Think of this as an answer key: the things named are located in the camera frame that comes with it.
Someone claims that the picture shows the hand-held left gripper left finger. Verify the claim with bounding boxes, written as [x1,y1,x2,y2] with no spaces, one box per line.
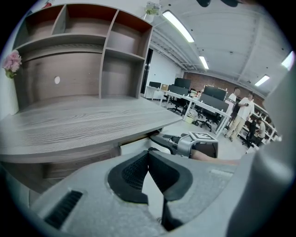
[30,150,163,237]

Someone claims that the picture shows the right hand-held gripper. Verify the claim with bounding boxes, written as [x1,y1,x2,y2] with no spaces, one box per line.
[149,131,219,159]

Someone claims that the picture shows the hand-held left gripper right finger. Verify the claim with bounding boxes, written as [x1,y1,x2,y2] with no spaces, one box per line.
[148,150,241,232]

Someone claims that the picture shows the wooden drawer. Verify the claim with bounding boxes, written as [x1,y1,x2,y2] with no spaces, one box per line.
[117,131,167,158]

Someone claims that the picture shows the person's right forearm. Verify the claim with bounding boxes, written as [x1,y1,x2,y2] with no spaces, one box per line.
[191,149,241,166]

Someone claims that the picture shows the long white office desk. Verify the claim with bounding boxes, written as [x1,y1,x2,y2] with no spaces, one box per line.
[144,85,232,135]

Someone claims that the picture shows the black desk partition screen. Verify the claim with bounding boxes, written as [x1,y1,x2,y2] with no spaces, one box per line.
[199,93,230,114]
[168,84,189,96]

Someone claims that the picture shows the grey wooden desk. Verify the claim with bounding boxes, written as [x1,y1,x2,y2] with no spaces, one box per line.
[0,3,183,195]

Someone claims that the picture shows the grey wooden shelf unit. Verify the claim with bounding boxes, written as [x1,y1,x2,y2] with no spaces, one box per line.
[13,3,154,112]

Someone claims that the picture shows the beige storage box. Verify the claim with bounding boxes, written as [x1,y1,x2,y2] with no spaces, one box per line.
[185,112,197,125]

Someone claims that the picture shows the black office chair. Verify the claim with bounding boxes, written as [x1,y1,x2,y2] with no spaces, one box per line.
[241,120,259,149]
[167,94,186,114]
[198,108,221,133]

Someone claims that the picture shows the ceiling light tube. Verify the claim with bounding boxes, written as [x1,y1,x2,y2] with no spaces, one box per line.
[280,50,296,71]
[198,55,210,70]
[161,10,195,43]
[254,74,271,87]

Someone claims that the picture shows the white storage shelving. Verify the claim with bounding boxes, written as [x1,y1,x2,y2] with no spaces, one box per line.
[240,108,278,144]

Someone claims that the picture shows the hanging green plant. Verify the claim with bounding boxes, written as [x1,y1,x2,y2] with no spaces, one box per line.
[144,1,162,17]

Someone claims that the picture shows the pink flower bouquet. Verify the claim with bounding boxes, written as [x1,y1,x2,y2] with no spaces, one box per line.
[2,50,23,79]

